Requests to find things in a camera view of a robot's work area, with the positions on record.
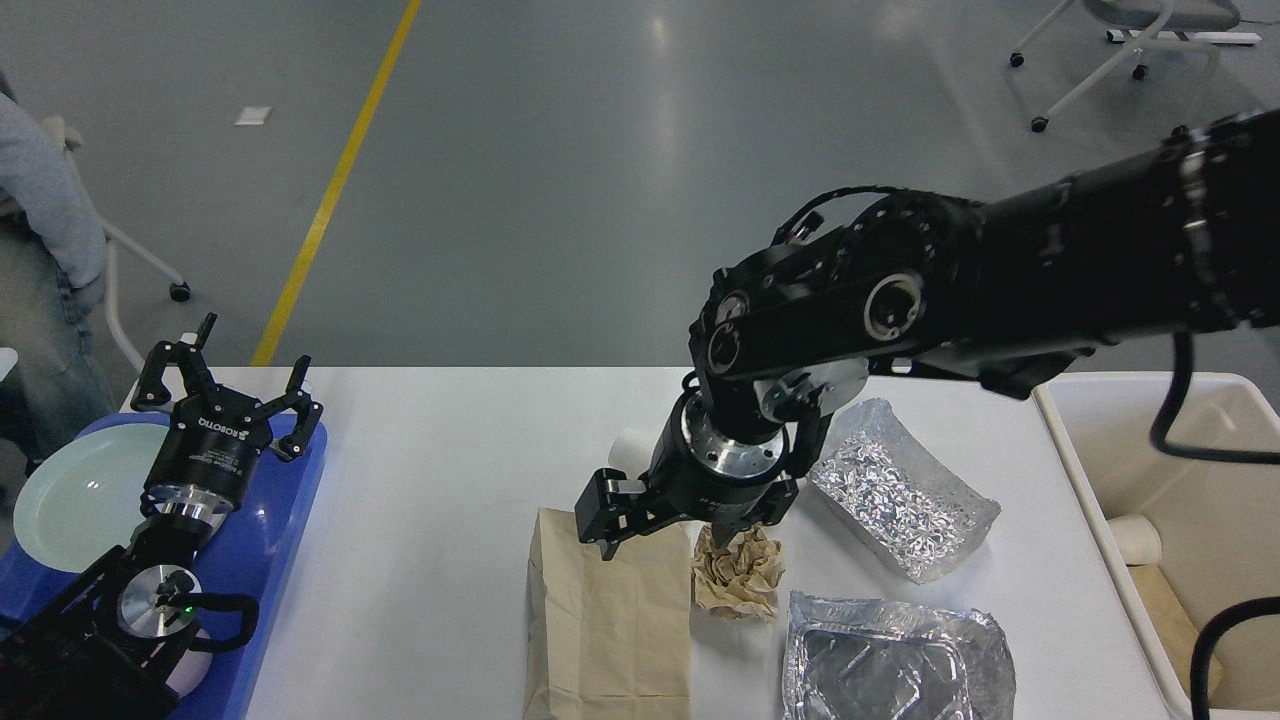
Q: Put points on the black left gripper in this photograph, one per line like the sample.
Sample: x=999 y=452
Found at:
x=212 y=455

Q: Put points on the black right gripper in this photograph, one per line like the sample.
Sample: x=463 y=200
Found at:
x=697 y=473

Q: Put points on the brown paper bag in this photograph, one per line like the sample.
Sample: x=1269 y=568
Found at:
x=607 y=639

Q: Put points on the mint green plate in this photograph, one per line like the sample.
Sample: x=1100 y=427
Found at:
x=86 y=498

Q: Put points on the aluminium foil tray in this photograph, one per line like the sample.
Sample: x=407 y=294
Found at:
x=885 y=659

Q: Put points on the aluminium foil sheet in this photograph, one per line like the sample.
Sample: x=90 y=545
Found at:
x=909 y=509

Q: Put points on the pink mug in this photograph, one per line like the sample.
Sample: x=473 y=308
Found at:
x=190 y=672

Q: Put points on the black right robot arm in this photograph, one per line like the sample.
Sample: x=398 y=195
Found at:
x=1179 y=240

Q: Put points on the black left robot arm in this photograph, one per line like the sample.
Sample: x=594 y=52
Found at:
x=105 y=646

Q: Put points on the white paper cup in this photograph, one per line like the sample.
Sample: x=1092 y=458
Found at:
x=632 y=449

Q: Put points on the crumpled brown paper ball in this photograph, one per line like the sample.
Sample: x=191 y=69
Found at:
x=739 y=581

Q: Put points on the seated person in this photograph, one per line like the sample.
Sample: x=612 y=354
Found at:
x=53 y=260

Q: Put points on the white chair left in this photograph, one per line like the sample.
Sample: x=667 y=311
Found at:
x=69 y=140

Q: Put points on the paper cup in bin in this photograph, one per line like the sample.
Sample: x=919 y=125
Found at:
x=1137 y=540

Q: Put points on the beige plastic bin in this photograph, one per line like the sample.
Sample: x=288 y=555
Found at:
x=1218 y=523

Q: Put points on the white floor bar far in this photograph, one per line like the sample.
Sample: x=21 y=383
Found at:
x=1227 y=38

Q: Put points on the white office chair right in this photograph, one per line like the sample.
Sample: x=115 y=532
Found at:
x=1149 y=18

